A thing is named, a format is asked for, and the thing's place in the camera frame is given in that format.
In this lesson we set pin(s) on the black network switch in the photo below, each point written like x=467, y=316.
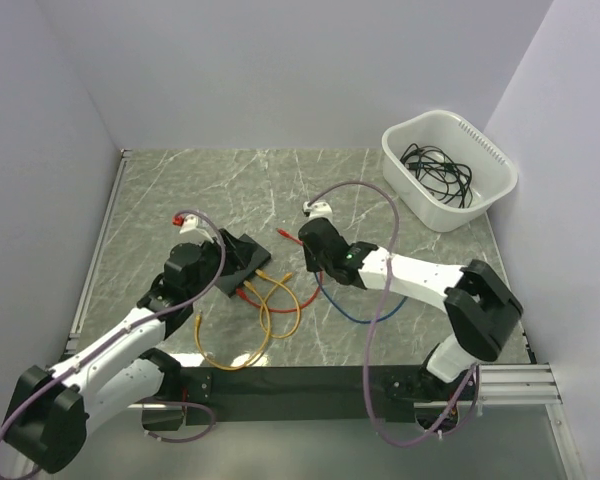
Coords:
x=229, y=284

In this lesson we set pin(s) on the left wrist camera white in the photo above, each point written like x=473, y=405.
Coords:
x=194, y=230

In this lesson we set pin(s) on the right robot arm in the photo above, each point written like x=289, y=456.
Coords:
x=481, y=308

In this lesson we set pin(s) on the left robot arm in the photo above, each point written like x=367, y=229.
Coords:
x=53, y=411

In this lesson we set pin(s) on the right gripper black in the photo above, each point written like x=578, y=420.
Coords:
x=312, y=265

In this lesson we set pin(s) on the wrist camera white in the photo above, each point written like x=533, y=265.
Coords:
x=194, y=230
x=317, y=209

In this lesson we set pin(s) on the aluminium rail frame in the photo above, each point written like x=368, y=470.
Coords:
x=86, y=292

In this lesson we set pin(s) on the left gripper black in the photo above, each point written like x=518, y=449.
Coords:
x=237, y=251

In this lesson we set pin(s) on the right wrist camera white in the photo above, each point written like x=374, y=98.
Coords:
x=317, y=209

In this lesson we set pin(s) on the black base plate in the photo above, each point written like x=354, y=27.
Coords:
x=309, y=393

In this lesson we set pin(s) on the white plastic basin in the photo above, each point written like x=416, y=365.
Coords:
x=444, y=169

